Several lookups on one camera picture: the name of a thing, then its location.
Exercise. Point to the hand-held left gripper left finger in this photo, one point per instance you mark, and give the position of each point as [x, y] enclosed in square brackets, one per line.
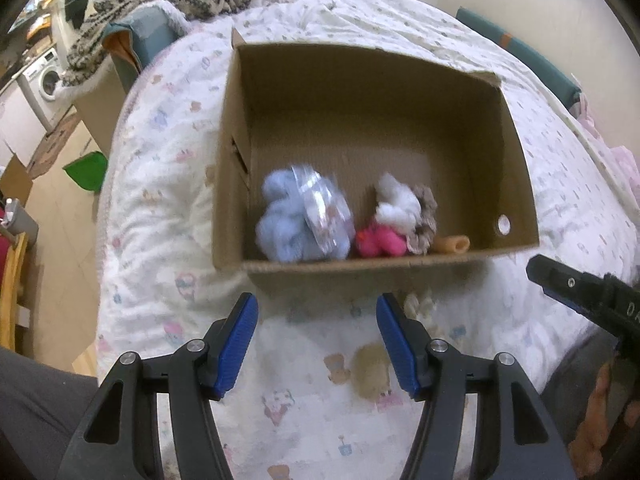
[237, 345]

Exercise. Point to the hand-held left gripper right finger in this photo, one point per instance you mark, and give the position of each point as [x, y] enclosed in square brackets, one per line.
[400, 350]

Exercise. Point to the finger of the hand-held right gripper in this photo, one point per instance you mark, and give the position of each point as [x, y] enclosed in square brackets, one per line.
[565, 282]

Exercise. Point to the cream scrunchie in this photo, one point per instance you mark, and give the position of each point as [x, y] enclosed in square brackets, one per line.
[420, 305]

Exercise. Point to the pink plush toy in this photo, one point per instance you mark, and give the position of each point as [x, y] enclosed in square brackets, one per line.
[380, 242]

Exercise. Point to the small orange soft tube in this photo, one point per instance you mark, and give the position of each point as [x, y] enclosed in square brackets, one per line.
[450, 244]

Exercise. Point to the beige patterned scrunchie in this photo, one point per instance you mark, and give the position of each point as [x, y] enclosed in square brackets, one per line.
[425, 232]

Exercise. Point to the light blue plush toy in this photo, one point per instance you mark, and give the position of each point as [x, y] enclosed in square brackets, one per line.
[285, 220]

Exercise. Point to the white fluffy scrunchie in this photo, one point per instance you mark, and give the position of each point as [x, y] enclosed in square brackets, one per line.
[400, 205]

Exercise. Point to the clear plastic bag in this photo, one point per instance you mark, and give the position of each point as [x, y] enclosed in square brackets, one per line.
[325, 215]

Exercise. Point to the brown cardboard box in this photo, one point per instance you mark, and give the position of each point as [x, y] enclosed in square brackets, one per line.
[375, 110]

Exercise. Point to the person's right hand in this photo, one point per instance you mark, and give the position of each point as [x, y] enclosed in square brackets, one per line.
[595, 420]

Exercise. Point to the person's grey trouser leg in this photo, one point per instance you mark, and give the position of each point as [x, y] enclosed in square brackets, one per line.
[35, 410]
[575, 365]

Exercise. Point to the pink cloth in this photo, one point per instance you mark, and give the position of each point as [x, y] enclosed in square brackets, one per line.
[620, 160]

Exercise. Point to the teal headboard cushion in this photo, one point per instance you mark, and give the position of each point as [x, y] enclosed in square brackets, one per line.
[525, 57]

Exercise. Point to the green plastic bin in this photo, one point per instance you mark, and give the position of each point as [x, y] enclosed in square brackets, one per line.
[85, 172]

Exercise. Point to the red and yellow rack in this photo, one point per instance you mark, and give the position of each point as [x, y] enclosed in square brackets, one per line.
[10, 285]

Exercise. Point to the grey plastic container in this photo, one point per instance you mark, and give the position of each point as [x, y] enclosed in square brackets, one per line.
[20, 222]

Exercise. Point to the beige armchair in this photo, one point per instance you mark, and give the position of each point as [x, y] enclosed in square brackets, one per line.
[97, 110]

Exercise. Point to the brown patterned rug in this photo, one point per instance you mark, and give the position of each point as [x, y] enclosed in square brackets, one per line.
[52, 142]

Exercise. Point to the folded cardboard box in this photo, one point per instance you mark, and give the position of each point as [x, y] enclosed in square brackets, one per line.
[15, 180]

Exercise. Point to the white kitchen cabinet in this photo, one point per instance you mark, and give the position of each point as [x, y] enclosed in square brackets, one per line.
[20, 120]

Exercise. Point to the white washing machine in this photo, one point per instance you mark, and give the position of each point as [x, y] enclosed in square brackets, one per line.
[45, 85]

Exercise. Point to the black hanging garment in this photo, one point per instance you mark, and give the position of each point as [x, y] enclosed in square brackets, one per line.
[76, 2]

